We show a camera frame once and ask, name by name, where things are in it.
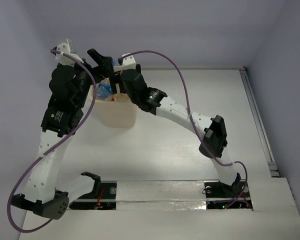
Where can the beige plastic bin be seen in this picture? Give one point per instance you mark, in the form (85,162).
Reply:
(121,113)

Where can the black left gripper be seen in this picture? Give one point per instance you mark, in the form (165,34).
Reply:
(100,62)

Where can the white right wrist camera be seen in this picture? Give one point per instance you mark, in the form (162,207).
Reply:
(127,61)

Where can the aluminium rail at table edge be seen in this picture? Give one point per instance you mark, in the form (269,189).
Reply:
(274,171)

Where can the large blue label bottle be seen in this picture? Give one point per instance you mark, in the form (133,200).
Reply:
(104,91)

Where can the silver tape base strip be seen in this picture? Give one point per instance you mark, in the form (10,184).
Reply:
(164,195)

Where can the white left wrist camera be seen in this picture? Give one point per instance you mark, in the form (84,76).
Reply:
(66,48)

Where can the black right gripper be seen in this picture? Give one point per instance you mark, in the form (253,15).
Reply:
(114,79)

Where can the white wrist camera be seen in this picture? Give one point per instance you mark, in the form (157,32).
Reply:
(66,48)
(127,61)

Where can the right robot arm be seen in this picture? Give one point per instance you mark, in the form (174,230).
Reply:
(211,132)

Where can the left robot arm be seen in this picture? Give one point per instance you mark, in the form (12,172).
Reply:
(36,189)

